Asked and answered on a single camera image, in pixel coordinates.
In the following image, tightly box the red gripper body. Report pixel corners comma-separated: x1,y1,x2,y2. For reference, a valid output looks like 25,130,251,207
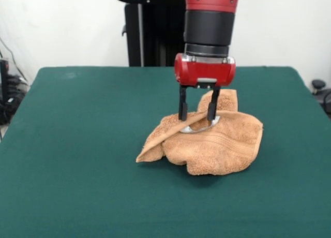
173,53,236,89

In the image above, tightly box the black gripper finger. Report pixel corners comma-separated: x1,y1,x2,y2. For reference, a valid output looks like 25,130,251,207
206,88,221,122
178,85,189,121

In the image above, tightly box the orange terry towel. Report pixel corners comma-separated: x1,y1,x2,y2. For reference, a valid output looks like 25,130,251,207
136,89,264,176

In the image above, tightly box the dark green table cloth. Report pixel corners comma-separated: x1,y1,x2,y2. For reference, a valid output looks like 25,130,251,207
0,66,331,238

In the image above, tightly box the black office chair base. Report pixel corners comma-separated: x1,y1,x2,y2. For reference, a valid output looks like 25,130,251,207
311,79,331,112

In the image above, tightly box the black electronics box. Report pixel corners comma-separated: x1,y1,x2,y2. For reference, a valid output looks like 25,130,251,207
0,58,10,106

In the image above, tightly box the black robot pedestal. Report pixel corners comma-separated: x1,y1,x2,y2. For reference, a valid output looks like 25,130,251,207
113,0,207,67

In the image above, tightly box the bundle of black cables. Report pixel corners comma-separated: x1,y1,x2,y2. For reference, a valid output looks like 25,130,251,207
0,37,31,125

